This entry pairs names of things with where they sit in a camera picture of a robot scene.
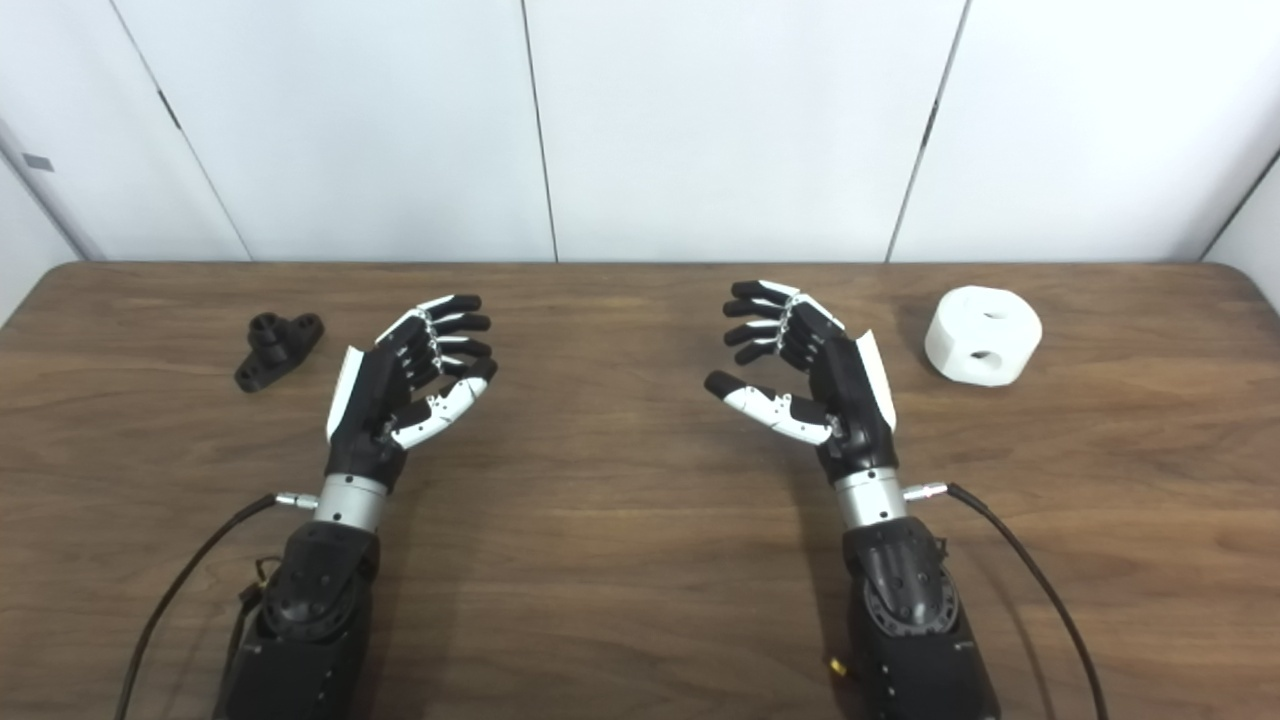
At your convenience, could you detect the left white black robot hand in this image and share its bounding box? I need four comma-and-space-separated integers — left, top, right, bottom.
325, 293, 499, 493

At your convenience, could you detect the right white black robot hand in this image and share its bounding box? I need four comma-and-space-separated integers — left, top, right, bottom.
703, 280, 901, 479

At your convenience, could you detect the black flanged holder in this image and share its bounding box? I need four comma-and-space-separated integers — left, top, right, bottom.
234, 312, 326, 393

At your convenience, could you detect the round white piece with holes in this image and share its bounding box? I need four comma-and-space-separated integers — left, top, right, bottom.
923, 285, 1043, 387

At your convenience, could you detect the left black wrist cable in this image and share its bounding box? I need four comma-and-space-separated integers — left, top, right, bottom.
113, 490, 321, 720

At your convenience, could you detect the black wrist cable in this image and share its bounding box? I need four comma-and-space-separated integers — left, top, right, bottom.
113, 490, 321, 720
903, 482, 1109, 720

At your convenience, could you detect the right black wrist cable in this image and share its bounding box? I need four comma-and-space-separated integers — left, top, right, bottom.
903, 482, 1109, 720

